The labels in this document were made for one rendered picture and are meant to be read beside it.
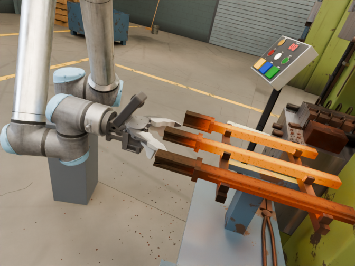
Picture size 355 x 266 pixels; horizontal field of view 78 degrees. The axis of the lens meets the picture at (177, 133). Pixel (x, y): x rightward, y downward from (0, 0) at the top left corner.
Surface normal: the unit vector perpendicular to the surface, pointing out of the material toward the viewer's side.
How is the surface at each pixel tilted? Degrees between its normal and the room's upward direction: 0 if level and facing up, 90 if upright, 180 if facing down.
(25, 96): 60
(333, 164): 90
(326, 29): 90
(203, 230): 0
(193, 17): 90
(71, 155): 90
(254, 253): 0
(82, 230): 0
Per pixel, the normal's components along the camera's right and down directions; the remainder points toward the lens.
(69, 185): -0.02, 0.52
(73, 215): 0.18, -0.84
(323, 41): -0.47, 0.39
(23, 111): 0.20, 0.06
